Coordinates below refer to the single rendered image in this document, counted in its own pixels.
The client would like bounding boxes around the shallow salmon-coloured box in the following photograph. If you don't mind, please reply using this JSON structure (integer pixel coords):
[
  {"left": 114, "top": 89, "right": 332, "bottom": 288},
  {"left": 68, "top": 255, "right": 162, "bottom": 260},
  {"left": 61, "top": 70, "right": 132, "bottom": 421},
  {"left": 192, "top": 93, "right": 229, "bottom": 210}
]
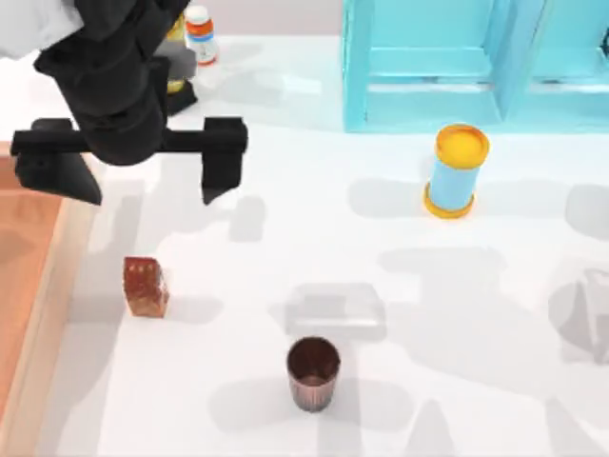
[{"left": 0, "top": 140, "right": 104, "bottom": 457}]

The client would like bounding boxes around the gold trophy with black base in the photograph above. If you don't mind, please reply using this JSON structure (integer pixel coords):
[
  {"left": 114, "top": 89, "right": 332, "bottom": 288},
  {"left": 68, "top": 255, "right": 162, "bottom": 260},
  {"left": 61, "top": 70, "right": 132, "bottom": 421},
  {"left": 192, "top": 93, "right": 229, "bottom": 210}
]
[{"left": 165, "top": 12, "right": 199, "bottom": 117}]

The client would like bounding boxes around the orange and white bottle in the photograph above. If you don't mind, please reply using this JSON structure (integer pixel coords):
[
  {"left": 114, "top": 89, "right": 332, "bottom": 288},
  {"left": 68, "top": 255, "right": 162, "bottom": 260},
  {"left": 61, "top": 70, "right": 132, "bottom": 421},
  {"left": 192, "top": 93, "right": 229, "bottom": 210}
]
[{"left": 184, "top": 5, "right": 221, "bottom": 68}]

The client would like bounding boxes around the brown ribbed cup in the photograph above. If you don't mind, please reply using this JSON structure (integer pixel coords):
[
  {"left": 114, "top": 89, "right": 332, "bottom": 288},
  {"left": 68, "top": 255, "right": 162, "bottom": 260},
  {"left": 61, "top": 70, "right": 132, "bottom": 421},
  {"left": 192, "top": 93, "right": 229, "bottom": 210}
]
[{"left": 285, "top": 335, "right": 343, "bottom": 413}]

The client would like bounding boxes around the light blue rack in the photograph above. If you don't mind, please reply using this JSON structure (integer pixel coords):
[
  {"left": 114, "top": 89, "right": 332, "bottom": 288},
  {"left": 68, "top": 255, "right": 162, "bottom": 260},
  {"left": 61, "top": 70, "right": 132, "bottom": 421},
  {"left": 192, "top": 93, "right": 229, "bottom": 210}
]
[{"left": 341, "top": 0, "right": 609, "bottom": 135}]

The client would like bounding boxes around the blue can with yellow lid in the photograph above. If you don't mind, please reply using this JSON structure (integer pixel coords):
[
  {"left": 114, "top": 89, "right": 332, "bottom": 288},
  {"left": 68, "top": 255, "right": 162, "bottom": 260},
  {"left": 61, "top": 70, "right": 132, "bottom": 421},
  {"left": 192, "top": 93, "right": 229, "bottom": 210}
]
[{"left": 422, "top": 123, "right": 492, "bottom": 221}]

